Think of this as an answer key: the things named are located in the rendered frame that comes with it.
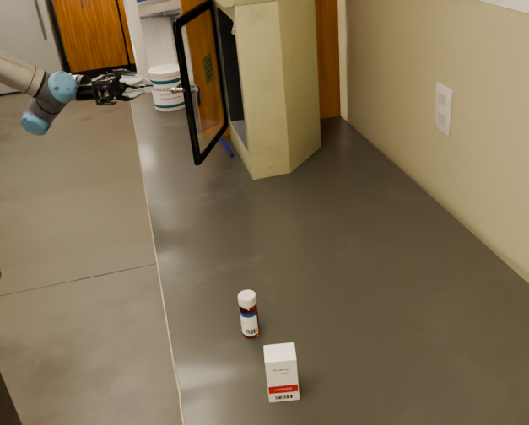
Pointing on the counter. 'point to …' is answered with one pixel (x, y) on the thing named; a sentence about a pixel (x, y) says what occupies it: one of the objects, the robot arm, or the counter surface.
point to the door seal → (188, 78)
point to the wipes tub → (164, 73)
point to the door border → (186, 78)
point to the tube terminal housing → (277, 83)
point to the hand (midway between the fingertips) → (149, 84)
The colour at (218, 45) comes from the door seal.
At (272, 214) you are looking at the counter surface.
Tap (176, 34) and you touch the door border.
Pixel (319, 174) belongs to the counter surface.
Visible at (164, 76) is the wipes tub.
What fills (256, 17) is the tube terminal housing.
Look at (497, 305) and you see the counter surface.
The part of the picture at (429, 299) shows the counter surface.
